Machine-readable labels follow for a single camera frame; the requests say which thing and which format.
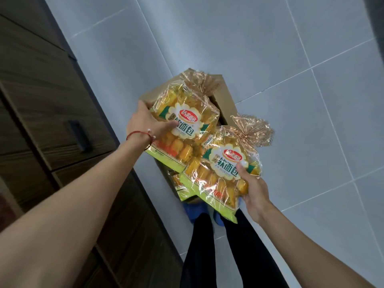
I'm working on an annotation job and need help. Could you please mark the person's left hand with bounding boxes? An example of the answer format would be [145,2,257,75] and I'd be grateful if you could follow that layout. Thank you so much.
[126,100,180,139]

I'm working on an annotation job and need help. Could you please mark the person's right hand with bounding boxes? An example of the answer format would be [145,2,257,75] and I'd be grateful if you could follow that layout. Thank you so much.
[237,164,272,226]

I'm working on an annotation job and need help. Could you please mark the yellow bread bag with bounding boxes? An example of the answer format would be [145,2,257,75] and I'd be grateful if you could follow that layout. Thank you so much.
[177,114,275,224]
[172,173,199,203]
[144,69,224,174]

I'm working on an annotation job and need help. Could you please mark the person's left forearm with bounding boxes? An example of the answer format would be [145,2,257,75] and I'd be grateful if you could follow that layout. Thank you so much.
[0,132,152,288]

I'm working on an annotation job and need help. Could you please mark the person's right forearm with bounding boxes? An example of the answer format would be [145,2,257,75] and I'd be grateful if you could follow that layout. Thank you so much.
[254,203,379,288]

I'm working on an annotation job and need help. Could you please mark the blue shoe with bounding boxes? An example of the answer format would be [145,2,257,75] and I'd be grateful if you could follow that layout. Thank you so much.
[211,210,226,227]
[183,202,209,227]

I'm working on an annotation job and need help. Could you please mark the brown cardboard box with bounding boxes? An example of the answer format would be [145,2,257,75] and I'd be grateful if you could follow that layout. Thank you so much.
[139,73,238,205]

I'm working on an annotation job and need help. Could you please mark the person's black trousers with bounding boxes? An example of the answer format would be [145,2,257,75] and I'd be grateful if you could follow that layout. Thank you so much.
[179,207,289,288]

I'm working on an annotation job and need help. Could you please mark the dark wooden cabinet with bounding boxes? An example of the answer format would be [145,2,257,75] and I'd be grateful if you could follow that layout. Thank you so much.
[0,0,184,288]

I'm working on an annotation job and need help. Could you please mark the red string bracelet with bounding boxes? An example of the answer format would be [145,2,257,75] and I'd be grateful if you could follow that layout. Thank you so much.
[126,129,155,151]

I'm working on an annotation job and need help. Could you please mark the black cabinet handle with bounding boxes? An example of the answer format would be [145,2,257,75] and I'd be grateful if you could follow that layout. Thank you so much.
[68,119,92,153]

